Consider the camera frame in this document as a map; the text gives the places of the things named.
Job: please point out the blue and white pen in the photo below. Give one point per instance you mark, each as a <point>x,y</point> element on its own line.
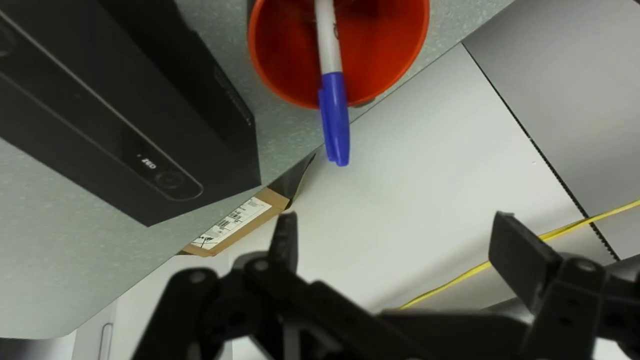
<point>333,112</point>

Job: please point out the red and black mug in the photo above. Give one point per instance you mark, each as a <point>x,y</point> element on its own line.
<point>386,47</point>

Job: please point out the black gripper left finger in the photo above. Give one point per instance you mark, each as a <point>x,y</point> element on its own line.
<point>284,240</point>

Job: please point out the white panel board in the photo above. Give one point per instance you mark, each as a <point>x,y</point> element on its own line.
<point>427,187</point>

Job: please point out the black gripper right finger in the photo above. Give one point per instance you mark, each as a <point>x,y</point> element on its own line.
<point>526,257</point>

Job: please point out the cardboard box with label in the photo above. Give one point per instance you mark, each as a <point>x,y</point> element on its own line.
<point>233,223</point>

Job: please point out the plain black box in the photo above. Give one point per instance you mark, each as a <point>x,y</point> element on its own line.
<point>101,86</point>

